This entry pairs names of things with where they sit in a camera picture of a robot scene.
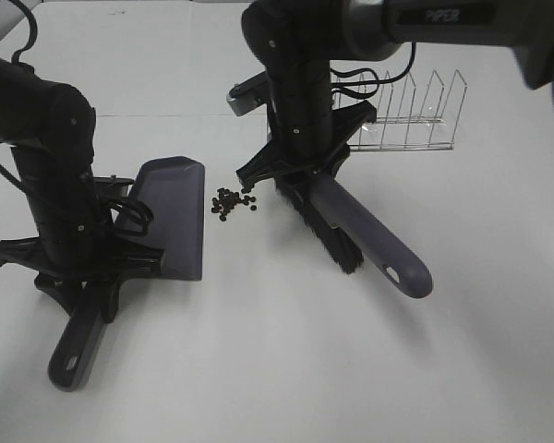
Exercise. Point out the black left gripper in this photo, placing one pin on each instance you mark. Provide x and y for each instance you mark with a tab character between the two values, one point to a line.
82	236

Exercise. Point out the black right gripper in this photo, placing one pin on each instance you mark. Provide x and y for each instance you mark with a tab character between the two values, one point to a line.
306	133

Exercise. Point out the pile of coffee beans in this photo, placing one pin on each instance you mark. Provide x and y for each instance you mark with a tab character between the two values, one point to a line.
227	200

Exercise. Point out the grey hand brush black bristles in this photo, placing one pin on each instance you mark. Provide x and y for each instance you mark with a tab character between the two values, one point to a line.
350	232

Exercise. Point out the grey plastic dustpan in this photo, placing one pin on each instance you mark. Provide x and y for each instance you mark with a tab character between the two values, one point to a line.
173	188

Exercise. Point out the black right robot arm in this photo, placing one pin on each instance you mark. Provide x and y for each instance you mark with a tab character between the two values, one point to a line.
296	41

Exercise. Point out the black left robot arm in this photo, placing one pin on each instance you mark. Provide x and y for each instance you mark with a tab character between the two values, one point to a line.
49	127

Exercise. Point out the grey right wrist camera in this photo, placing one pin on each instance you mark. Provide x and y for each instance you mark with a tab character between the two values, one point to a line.
249	95

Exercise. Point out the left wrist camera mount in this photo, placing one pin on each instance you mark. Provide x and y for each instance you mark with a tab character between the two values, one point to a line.
113	186

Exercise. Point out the metal wire rack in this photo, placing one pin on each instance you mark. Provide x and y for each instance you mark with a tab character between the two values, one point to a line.
411	116

